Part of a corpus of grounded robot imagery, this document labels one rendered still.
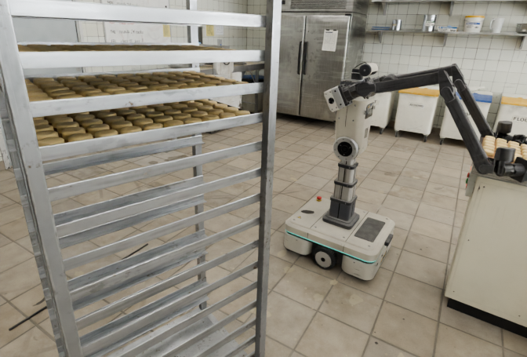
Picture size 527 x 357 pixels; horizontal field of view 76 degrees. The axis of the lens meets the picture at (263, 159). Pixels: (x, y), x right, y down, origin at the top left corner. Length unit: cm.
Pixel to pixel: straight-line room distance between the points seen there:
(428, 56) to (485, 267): 436
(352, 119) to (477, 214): 82
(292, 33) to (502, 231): 444
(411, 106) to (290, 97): 189
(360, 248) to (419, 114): 359
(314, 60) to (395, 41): 138
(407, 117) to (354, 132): 349
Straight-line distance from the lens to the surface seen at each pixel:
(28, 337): 225
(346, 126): 212
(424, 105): 551
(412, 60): 614
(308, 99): 570
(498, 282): 225
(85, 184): 85
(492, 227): 210
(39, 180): 79
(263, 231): 117
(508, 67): 609
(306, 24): 567
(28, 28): 456
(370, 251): 223
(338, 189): 232
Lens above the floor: 148
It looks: 21 degrees down
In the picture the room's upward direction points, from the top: 2 degrees clockwise
